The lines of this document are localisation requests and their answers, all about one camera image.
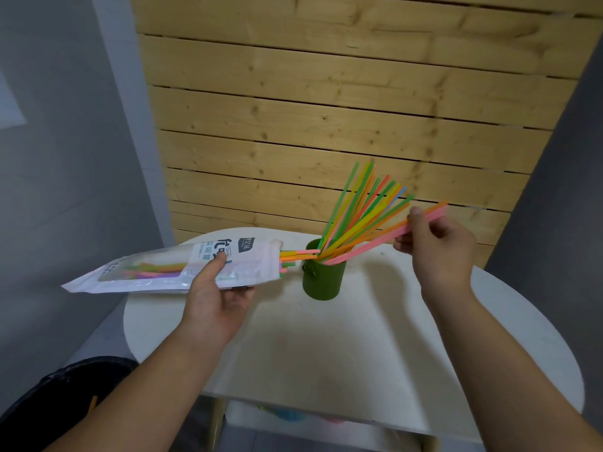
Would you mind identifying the person's right hand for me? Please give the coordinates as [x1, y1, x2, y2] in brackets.
[393, 206, 478, 304]

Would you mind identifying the person's left hand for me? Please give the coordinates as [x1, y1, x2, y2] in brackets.
[181, 251, 257, 348]

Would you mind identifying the pink straw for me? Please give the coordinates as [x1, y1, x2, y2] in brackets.
[324, 206, 449, 266]

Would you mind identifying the white plastic straw bag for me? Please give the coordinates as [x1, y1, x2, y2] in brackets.
[61, 237, 283, 295]

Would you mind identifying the person's left forearm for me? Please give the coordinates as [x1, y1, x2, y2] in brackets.
[45, 322, 231, 452]

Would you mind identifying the person's right forearm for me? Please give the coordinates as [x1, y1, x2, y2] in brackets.
[421, 286, 603, 452]

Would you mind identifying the bundle of straws in bag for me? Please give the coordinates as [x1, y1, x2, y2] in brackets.
[122, 249, 321, 281]

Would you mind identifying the bunch of colourful straws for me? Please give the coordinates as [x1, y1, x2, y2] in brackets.
[317, 162, 416, 265]

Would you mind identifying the green cup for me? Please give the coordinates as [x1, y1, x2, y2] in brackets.
[301, 238, 347, 302]

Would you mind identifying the wooden slat panel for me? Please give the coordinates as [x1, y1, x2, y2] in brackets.
[129, 0, 603, 270]

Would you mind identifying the wooden table leg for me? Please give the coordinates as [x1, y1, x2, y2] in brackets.
[207, 396, 229, 452]

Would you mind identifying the black trash bin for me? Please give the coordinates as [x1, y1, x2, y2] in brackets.
[0, 356, 140, 452]

